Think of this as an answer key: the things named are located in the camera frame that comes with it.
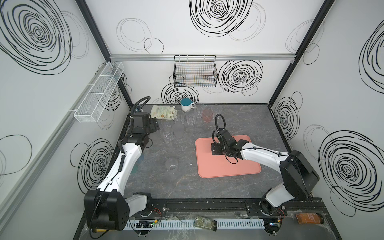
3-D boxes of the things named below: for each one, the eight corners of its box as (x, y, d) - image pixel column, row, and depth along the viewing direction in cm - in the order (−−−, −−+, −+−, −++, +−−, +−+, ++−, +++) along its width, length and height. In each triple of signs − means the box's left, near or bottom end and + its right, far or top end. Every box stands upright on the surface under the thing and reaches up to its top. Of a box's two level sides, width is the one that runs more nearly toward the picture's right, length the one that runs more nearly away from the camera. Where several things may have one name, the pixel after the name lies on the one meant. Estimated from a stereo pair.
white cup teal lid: (184, 113, 116) (184, 107, 112) (177, 103, 123) (176, 98, 119) (194, 108, 120) (194, 103, 115) (186, 99, 127) (186, 93, 122)
